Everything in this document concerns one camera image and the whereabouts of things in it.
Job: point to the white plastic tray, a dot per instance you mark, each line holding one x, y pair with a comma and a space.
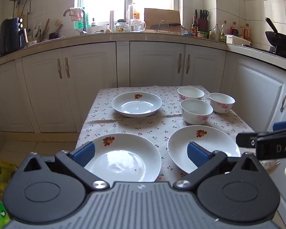
237, 40

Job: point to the clear plastic bottle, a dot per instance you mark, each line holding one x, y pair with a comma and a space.
131, 10

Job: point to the white plate red flower print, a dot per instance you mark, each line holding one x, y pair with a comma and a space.
219, 145
135, 105
124, 157

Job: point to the dark sauce bottle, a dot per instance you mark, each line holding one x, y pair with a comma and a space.
194, 29

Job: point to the tall clear seasoning bottle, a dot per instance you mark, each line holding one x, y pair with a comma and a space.
223, 32

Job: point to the metal sink faucet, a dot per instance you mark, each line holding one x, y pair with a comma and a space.
84, 16

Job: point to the black cleaver knife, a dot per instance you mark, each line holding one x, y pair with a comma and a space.
174, 25

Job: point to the white bowl pink flower print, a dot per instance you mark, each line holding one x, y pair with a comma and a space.
190, 94
196, 114
222, 102

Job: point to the cooking oil bottle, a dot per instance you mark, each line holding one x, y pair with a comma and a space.
246, 32

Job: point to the pink dish cloth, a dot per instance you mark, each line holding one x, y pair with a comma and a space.
75, 14

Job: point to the red label bottle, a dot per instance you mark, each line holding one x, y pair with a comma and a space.
234, 31

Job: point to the wooden cooking utensils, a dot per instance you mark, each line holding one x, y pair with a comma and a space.
47, 26

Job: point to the dark red knife block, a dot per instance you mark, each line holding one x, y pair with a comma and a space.
202, 25

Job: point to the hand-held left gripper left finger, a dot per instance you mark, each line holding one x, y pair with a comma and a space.
83, 153

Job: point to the glass pitcher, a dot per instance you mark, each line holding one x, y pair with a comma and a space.
136, 26

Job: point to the dark metal wok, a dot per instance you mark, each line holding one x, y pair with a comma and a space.
282, 39

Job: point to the clear white-capped bottle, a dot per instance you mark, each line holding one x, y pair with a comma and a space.
216, 33

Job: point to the black air fryer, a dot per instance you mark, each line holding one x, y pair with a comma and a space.
10, 35

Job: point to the kitchen window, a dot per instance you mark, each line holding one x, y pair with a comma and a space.
102, 0

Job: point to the small black pot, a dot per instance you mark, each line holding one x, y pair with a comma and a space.
54, 36

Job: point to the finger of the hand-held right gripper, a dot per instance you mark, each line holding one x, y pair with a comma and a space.
246, 140
284, 125

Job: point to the green package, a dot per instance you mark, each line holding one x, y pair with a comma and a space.
2, 214

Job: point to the wooden cutting board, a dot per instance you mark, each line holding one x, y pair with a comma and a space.
162, 15

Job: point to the cherry print tablecloth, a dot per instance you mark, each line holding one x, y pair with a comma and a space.
143, 126

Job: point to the green dish soap bottle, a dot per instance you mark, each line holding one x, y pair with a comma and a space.
79, 24

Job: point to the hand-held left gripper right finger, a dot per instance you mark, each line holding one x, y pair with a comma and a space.
196, 156

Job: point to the floral lidded jar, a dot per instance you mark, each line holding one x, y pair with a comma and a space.
122, 27

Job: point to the yellow plastic bag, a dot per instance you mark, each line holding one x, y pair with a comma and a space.
2, 171

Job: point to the green seasoning packets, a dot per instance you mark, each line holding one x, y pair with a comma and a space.
202, 34

